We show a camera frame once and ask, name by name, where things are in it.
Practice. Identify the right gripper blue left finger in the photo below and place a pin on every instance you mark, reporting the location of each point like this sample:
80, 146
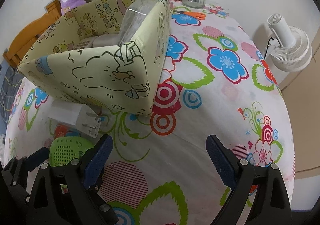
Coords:
68, 194

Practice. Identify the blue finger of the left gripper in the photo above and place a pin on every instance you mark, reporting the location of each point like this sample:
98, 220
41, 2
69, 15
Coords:
37, 158

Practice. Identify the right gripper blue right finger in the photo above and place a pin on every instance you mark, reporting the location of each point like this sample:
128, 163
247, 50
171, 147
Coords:
271, 203

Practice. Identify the green perforated panda case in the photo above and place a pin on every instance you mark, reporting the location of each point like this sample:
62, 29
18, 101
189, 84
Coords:
65, 149

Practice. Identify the white charger adapter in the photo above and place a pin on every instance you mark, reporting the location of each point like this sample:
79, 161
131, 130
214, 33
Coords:
77, 116

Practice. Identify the white oval earbuds case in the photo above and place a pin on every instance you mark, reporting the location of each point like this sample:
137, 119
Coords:
106, 40

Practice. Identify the clear box of floss picks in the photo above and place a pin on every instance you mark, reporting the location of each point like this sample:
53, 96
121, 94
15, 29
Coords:
134, 16

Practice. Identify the white remote control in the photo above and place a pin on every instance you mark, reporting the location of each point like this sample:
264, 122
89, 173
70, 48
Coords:
85, 43

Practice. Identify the plaid blue bedding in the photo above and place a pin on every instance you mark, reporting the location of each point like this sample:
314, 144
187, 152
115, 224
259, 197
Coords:
10, 83

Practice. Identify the yellow cartoon storage box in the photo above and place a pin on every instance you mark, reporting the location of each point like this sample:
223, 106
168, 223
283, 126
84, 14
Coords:
121, 77

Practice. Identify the wooden chair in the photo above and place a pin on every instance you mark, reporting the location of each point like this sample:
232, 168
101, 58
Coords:
29, 34

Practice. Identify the beige door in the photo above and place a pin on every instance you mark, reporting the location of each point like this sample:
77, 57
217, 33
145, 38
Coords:
301, 96

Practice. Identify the floral tablecloth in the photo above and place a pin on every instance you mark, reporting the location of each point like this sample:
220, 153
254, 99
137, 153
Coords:
214, 81

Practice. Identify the white standing fan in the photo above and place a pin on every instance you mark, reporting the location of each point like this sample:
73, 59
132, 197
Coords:
293, 52

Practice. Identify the orange handled scissors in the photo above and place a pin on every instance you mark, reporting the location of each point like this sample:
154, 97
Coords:
196, 15

